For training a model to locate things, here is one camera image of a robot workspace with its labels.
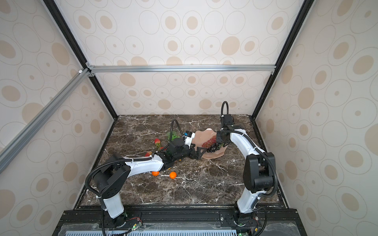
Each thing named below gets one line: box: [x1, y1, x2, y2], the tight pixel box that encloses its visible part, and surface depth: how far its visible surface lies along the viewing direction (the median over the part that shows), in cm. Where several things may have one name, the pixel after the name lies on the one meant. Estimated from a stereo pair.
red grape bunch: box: [201, 135, 217, 148], surface depth 102 cm
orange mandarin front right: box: [169, 171, 177, 180], surface depth 89 cm
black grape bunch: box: [206, 142, 221, 153], surface depth 99 cm
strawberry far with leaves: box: [154, 138, 161, 148], surface depth 105 cm
